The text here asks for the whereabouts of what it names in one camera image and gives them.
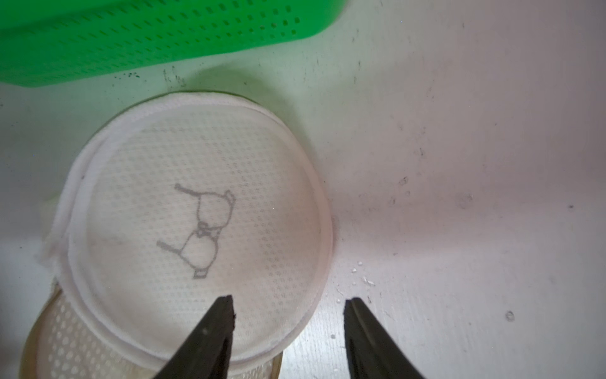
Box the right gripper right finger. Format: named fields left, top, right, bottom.
left=344, top=298, right=424, bottom=379

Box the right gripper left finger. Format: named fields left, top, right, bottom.
left=155, top=295, right=235, bottom=379

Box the green plastic basket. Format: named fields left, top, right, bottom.
left=1, top=0, right=346, bottom=87

